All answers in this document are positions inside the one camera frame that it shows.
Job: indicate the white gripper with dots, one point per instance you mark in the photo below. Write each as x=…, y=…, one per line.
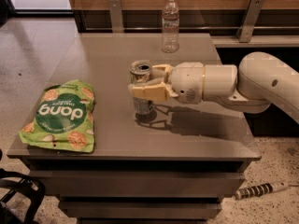
x=186, y=79

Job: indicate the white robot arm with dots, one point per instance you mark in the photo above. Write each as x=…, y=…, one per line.
x=260, y=80

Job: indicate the green rice chip bag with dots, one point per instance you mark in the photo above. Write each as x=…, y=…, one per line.
x=63, y=119

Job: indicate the clear plastic water bottle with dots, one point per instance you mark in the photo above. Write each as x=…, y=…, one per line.
x=170, y=27

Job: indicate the grey drawer cabinet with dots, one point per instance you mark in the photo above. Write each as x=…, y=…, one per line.
x=177, y=165

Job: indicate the white power strip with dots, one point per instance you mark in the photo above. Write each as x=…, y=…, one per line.
x=260, y=190

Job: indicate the left metal bracket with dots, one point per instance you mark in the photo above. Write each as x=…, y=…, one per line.
x=115, y=12

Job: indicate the metal bracket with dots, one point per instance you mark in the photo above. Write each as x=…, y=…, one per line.
x=115, y=12
x=245, y=31

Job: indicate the right metal bracket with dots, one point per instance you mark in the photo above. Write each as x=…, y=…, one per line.
x=245, y=31

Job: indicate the metal rail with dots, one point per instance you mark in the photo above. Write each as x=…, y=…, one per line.
x=202, y=28

